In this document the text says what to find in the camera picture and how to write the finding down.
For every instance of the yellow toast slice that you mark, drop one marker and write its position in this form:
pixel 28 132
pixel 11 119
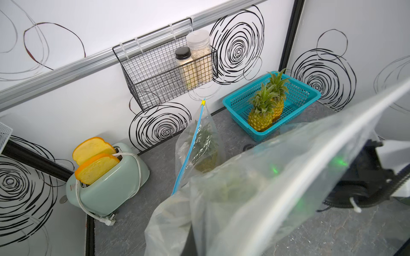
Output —
pixel 91 148
pixel 96 167

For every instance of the white-lid spice jar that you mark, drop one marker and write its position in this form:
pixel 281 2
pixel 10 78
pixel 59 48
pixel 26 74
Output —
pixel 201 52

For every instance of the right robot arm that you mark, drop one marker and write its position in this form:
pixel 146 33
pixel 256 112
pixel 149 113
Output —
pixel 380 169

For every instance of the mint green toaster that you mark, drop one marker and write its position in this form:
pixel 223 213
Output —
pixel 118 185

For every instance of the black wire wall basket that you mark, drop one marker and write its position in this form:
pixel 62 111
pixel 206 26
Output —
pixel 149 64

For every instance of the teal plastic basket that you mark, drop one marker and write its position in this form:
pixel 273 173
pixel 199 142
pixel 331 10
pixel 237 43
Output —
pixel 298 98

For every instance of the dark-lid spice jar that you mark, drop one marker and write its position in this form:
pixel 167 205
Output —
pixel 187 67

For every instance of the front yellow toast slice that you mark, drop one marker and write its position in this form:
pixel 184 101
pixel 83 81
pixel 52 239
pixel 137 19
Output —
pixel 96 167

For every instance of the rear yellow toast slice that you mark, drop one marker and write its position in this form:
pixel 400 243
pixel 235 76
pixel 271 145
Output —
pixel 91 148

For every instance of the yellow pineapple green crown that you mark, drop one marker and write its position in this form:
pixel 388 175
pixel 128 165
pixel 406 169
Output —
pixel 278 85

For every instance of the rear blue-zip clear bag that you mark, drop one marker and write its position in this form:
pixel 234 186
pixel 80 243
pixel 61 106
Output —
pixel 185 170

